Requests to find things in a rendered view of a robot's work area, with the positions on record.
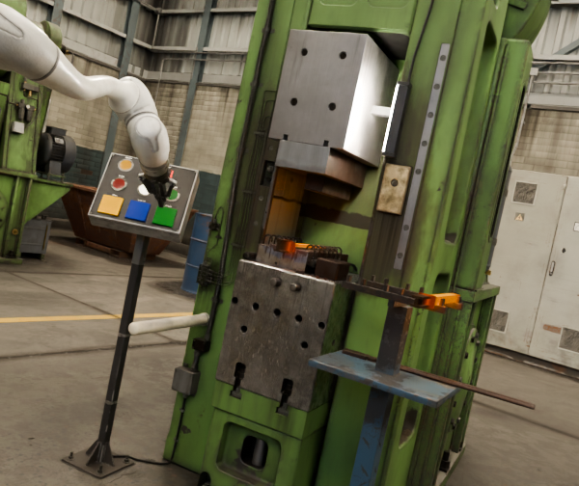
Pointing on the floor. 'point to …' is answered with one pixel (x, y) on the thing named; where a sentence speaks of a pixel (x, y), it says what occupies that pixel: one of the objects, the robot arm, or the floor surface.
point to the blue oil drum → (196, 252)
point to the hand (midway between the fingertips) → (161, 199)
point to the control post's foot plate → (87, 460)
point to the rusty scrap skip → (90, 234)
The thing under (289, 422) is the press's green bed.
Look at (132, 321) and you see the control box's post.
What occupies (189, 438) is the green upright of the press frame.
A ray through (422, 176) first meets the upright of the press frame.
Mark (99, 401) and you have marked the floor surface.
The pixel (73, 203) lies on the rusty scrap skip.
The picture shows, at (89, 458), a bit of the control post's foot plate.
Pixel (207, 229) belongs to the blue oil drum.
